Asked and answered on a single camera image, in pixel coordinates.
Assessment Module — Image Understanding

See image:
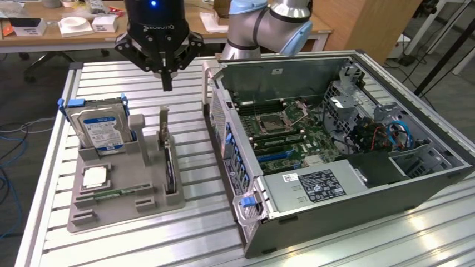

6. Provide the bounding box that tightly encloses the open black PC case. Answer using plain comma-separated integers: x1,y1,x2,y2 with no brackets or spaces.
202,49,475,259

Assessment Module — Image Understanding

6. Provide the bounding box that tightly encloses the metal socket cover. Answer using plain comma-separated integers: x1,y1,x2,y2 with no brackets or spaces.
282,100,309,123

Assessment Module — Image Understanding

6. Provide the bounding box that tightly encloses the graphics card with metal bracket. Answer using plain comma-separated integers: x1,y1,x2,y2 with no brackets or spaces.
158,105,179,195

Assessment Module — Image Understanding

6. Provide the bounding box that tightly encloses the white box with black lid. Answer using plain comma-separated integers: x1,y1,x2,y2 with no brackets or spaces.
9,17,49,36

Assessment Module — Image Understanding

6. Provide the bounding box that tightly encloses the green motherboard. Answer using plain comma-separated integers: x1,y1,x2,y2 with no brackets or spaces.
234,96,342,176

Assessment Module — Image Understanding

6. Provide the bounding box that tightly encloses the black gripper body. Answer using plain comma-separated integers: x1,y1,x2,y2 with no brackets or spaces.
125,0,190,73

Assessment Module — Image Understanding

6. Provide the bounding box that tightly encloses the red wire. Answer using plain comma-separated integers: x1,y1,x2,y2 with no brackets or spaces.
373,126,386,148

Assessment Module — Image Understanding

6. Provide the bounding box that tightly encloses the grey power supply unit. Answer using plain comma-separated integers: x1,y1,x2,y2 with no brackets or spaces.
262,160,369,214

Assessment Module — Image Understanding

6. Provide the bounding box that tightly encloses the blue wire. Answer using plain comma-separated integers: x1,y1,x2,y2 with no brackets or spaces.
386,119,415,148

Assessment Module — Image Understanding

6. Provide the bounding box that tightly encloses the grey parts rack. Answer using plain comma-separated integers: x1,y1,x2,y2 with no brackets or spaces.
67,105,187,234

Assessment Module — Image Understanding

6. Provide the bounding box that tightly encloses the white paper stack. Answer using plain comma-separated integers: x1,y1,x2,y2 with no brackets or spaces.
199,11,230,34

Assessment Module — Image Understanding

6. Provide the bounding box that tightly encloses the small white labelled box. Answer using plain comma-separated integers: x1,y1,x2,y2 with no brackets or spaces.
91,15,121,33

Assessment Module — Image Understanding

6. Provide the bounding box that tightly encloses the blue expansion slot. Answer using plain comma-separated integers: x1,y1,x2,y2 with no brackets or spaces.
258,150,297,164

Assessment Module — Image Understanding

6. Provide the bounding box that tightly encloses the white floor cable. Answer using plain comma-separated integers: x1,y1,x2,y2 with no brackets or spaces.
0,116,57,134

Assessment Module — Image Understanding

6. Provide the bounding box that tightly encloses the green RAM stick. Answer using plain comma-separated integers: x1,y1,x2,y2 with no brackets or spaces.
93,185,139,199
255,135,302,147

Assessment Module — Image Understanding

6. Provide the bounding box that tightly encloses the blue floor cable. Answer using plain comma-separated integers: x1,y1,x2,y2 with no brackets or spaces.
0,133,30,240

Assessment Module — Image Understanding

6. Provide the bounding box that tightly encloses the wooden cabinet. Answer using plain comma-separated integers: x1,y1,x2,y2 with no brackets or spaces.
307,0,425,65

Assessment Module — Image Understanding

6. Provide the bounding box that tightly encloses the black stand pole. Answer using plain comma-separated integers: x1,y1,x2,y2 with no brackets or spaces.
413,16,475,97

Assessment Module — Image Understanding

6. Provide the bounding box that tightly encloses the black office chair base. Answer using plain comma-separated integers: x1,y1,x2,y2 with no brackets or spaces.
18,48,111,83

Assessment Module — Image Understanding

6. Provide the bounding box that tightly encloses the silver CPU chip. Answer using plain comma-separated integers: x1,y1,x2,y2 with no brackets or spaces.
82,166,110,187

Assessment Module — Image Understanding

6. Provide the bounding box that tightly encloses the brown cardboard box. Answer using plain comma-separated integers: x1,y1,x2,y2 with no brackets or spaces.
214,0,233,19

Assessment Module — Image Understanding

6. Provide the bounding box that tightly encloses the hard disk in blue caddy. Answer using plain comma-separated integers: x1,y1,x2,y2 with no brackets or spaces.
58,93,131,156

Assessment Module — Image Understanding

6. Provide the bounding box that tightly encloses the CPU socket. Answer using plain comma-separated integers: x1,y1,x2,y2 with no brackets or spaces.
258,112,289,134

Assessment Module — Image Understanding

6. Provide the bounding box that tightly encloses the wooden desk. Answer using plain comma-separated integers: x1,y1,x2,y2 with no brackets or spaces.
0,0,334,61

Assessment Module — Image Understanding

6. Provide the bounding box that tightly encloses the white table frame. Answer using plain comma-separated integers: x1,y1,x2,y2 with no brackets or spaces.
402,0,475,76

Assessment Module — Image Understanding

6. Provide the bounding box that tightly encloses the metal disk bay cage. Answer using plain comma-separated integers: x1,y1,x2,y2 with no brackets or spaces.
322,80,402,145

